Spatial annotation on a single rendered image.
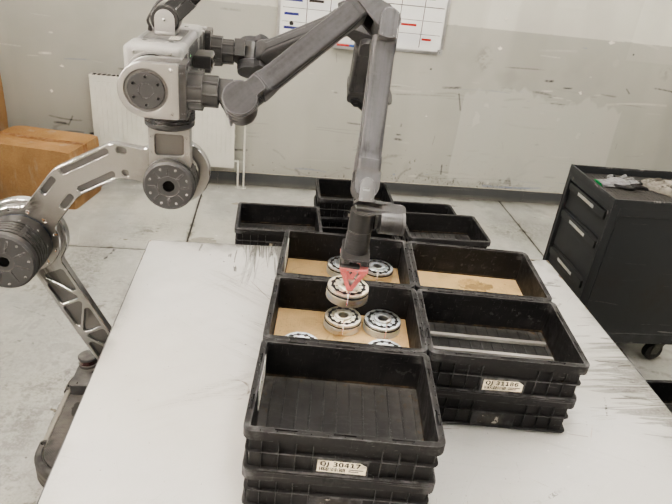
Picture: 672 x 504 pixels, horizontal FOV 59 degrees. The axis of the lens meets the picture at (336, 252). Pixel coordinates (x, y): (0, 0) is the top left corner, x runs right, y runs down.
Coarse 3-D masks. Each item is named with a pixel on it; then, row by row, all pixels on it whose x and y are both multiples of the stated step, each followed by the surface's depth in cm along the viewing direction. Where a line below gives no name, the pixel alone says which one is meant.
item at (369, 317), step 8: (368, 312) 166; (376, 312) 167; (384, 312) 168; (392, 312) 168; (368, 320) 163; (392, 320) 164; (400, 320) 165; (376, 328) 160; (384, 328) 160; (392, 328) 161
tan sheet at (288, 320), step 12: (288, 312) 168; (300, 312) 169; (312, 312) 169; (324, 312) 170; (276, 324) 162; (288, 324) 163; (300, 324) 163; (312, 324) 164; (324, 336) 160; (336, 336) 160; (348, 336) 161; (360, 336) 161; (396, 336) 163
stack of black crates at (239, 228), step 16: (240, 208) 284; (256, 208) 291; (272, 208) 292; (288, 208) 292; (304, 208) 293; (240, 224) 292; (256, 224) 294; (272, 224) 295; (288, 224) 296; (304, 224) 297; (320, 224) 277; (240, 240) 267; (256, 240) 269; (272, 240) 269
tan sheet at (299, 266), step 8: (288, 264) 192; (296, 264) 193; (304, 264) 193; (312, 264) 194; (320, 264) 194; (288, 272) 188; (296, 272) 188; (304, 272) 189; (312, 272) 189; (320, 272) 190; (392, 280) 190
